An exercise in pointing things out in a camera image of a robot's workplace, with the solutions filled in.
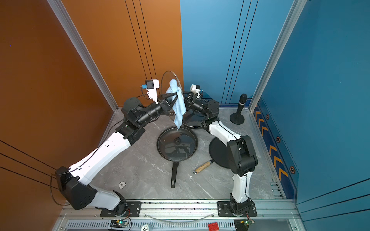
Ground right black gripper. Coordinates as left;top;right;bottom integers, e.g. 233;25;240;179
176;93;210;119

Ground light blue microfibre cloth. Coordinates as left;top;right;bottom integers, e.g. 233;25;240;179
166;79;187;130

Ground glass lid of pan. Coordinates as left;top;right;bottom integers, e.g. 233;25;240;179
160;70;184;122

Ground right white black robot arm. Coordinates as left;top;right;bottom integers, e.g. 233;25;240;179
185;97;258;216

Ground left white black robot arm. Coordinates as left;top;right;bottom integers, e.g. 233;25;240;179
55;93;184;216

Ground glass lid on rear pan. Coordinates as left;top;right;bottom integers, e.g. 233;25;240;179
182;99;207;129

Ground glass lid on frying pan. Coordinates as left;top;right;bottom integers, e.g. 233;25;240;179
159;128;197;159

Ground black microphone on stand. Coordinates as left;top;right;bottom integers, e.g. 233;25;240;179
229;93;248;125

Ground left white round marker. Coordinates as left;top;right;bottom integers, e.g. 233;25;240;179
118;182;127;189

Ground red perforated block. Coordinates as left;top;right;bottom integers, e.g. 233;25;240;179
208;222;220;231

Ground white round knob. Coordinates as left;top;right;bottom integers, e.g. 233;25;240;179
141;224;151;231

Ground small green circuit board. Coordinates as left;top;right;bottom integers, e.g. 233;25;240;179
109;219;129;230

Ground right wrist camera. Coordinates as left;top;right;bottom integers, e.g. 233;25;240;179
190;84;201;94

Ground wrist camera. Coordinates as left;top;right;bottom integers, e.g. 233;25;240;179
141;79;160;104
190;84;201;94

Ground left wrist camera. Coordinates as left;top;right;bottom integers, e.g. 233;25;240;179
141;79;160;104

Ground black frying pan long handle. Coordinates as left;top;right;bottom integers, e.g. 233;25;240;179
156;126;199;189

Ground flat black pan wooden handle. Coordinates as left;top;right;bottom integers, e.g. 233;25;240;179
193;138;230;174

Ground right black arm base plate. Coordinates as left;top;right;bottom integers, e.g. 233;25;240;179
217;201;258;217

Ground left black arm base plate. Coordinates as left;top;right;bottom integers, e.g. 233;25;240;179
100;201;142;218

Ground right circuit board with wires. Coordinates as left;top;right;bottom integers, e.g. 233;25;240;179
242;217;255;226

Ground aluminium front rail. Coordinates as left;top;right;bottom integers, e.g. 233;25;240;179
57;199;300;220

